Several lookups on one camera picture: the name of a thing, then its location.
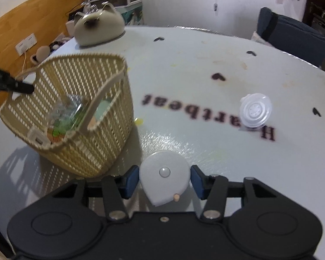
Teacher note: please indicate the white wall socket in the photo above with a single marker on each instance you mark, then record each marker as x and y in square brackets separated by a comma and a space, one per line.
[26, 43]

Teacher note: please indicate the colourful printed box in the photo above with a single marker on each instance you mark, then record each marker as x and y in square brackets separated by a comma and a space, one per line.
[132, 15]

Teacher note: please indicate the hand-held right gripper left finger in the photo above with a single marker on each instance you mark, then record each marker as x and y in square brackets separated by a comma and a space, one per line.
[132, 181]

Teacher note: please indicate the dark blue chair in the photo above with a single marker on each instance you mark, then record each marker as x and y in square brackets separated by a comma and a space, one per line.
[289, 32]

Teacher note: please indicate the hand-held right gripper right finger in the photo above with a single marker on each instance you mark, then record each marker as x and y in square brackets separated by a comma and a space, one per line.
[197, 182]

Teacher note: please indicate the clear round plastic lid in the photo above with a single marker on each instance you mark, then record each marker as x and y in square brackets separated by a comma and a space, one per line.
[256, 109]

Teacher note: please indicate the beige plush toy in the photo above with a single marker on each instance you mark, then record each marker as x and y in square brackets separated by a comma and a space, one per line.
[40, 54]

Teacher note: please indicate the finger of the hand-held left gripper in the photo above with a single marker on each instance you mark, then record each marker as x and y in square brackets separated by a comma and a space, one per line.
[8, 82]

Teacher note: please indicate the light green card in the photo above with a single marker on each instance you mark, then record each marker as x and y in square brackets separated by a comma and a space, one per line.
[103, 112]

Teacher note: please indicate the white tape measure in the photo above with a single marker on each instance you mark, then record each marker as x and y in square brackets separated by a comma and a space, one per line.
[165, 184]

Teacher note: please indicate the beige woven plastic basket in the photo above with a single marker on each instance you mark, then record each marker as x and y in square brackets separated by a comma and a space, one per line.
[108, 140]

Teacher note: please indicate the cat-shaped ceramic jar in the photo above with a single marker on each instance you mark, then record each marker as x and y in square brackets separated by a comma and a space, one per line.
[100, 24]

